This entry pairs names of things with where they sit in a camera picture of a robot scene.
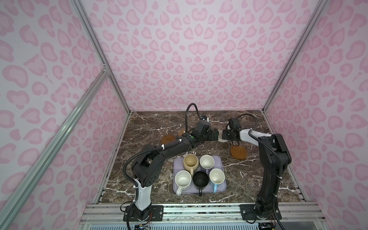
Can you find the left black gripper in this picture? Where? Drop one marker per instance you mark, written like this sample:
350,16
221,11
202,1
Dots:
211,137

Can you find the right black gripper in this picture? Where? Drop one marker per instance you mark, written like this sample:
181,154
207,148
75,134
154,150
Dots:
224,132

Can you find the brown wooden saucer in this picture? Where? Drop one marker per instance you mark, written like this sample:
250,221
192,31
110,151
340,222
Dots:
167,139
239,152

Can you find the small white cup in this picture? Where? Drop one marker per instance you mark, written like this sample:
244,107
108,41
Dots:
207,162

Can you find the beige ceramic mug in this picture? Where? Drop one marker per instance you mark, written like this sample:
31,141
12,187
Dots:
191,163

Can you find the multicolour woven round coaster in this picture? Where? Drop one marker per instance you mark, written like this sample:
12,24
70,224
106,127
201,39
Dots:
220,135

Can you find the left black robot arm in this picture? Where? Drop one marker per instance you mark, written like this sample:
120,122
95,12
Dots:
148,163

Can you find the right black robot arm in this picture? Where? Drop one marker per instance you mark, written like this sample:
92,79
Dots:
275,158

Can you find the lavender silicone tray mat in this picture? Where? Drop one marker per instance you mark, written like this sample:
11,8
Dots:
178,166

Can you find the black mug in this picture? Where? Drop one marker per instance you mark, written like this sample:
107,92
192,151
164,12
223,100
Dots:
200,180

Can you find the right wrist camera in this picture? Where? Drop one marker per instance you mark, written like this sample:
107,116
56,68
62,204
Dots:
234,124

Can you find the white mug blue handle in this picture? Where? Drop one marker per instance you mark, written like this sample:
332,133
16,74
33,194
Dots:
216,177

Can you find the white mug with handle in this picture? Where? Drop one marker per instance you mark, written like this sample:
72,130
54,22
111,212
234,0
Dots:
183,180

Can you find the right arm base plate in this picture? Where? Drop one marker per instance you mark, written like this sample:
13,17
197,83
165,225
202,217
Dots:
252,212

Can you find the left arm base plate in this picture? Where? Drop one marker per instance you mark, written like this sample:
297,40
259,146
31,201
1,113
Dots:
152,213

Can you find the aluminium front rail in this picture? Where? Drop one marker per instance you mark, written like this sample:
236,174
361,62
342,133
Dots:
206,216

